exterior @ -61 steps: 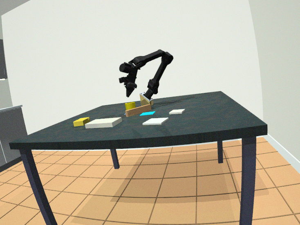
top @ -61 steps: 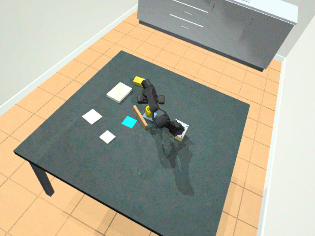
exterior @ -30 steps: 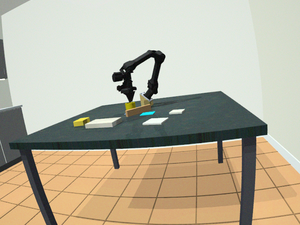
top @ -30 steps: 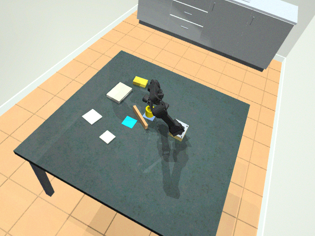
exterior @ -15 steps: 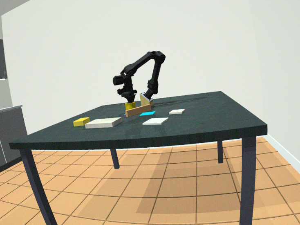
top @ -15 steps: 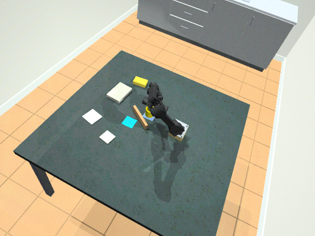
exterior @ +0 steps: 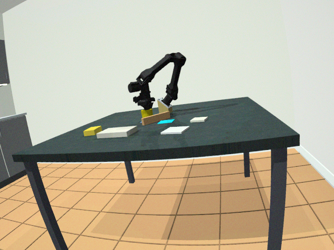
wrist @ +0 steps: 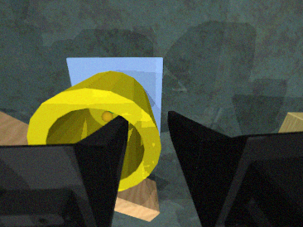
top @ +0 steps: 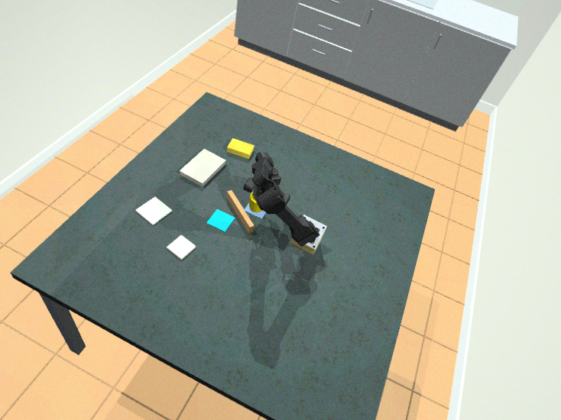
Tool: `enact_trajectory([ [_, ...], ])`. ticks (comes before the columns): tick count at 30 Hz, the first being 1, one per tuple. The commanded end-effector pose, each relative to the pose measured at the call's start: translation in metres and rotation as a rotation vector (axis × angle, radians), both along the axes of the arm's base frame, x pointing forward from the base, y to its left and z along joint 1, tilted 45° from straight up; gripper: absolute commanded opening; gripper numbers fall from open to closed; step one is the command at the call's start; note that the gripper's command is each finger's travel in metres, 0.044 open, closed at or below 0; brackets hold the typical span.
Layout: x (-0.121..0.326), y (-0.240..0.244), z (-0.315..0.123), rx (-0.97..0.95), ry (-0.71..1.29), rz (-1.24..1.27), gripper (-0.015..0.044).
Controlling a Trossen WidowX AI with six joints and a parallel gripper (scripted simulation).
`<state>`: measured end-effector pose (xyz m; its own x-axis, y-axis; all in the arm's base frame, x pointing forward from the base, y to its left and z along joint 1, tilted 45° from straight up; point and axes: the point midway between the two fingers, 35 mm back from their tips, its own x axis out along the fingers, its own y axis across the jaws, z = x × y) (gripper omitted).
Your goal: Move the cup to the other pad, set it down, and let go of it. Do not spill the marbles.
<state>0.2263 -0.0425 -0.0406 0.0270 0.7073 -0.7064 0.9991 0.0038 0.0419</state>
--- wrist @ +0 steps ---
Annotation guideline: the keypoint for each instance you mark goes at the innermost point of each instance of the tan wooden plank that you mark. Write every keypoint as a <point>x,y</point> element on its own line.
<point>139,201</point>

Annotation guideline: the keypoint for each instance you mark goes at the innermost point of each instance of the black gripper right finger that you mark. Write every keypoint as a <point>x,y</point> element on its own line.
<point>214,164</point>

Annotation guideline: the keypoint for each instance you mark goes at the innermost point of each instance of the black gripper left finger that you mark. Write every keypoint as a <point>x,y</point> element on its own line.
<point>91,168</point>

